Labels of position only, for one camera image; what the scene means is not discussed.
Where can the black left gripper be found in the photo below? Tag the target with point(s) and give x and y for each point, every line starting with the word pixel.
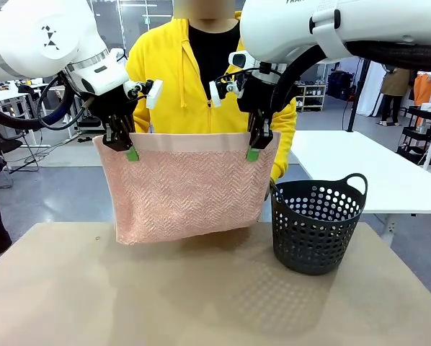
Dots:
pixel 111 104

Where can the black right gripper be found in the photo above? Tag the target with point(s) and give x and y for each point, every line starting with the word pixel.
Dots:
pixel 255 97

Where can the pink terry towel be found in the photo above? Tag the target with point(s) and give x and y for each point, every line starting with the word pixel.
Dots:
pixel 186 187

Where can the black perforated plastic basket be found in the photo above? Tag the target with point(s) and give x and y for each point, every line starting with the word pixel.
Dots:
pixel 309 248

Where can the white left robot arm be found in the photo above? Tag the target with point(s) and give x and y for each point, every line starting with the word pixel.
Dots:
pixel 31 36

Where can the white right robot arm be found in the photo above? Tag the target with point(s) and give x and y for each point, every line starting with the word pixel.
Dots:
pixel 280 29

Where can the person's left hand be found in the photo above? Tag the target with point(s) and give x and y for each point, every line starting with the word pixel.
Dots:
pixel 272 185

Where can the white shoe shelf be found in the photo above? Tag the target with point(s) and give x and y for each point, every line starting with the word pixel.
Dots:
pixel 311 95

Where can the person in yellow hoodie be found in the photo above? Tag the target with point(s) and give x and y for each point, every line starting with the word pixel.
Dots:
pixel 172 72

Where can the black bags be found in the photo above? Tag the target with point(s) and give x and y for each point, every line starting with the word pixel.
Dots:
pixel 339 84

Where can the black pole stand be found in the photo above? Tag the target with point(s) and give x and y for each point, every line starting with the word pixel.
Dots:
pixel 354 101

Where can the white table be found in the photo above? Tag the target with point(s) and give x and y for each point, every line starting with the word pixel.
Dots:
pixel 363 162

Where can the black office chair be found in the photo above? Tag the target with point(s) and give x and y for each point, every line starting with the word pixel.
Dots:
pixel 6 144

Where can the white desk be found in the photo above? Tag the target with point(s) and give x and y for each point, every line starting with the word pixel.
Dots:
pixel 6 96

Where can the standing person in brown coat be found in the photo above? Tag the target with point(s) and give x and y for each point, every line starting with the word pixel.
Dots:
pixel 394 86

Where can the black utility cart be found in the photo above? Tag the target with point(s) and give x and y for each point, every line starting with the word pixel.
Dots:
pixel 417 133

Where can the orange hanging garment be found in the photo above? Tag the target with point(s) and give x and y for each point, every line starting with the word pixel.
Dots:
pixel 424 90

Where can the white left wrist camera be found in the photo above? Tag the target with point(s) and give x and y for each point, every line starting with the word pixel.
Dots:
pixel 154 94

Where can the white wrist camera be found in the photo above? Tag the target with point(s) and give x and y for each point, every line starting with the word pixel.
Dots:
pixel 215 94
pixel 154 94

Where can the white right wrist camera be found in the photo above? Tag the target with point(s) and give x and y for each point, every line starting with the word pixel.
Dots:
pixel 215 94

